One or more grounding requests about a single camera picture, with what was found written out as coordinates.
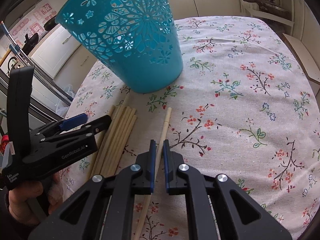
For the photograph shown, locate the white kitchen cabinets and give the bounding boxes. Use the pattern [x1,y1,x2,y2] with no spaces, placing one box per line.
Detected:
[29,24,97,90]

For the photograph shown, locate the person's left hand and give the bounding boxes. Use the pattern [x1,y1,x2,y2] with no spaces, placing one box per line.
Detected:
[9,173,63,225]

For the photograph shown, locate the white plastic bag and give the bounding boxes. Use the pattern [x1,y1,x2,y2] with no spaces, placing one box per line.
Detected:
[53,84,76,117]

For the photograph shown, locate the wooden chopstick pile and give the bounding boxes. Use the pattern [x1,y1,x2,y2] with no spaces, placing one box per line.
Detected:
[107,114,137,177]
[90,105,125,177]
[101,107,136,177]
[91,105,131,176]

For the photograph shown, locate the wooden chopstick under basket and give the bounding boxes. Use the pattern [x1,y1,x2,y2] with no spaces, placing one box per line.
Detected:
[122,93,130,107]

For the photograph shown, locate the floral tablecloth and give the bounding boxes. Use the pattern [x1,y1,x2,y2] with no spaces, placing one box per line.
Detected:
[67,16,319,239]

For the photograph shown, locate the black wok on stove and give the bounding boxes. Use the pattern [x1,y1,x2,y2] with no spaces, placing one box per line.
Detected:
[22,33,39,55]

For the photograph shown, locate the teal perforated plastic basket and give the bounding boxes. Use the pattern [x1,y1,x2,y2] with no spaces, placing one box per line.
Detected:
[55,0,183,93]

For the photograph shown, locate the wooden board at table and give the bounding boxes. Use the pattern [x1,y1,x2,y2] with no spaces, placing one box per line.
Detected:
[283,34,319,85]

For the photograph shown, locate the dark pan on shelf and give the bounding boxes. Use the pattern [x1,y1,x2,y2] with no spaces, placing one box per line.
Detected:
[243,0,291,20]

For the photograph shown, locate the white open shelf rack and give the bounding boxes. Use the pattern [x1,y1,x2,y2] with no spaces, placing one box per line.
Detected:
[240,0,295,30]

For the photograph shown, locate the chrome chair frame tube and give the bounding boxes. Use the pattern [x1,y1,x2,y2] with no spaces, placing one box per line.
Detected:
[1,21,73,106]

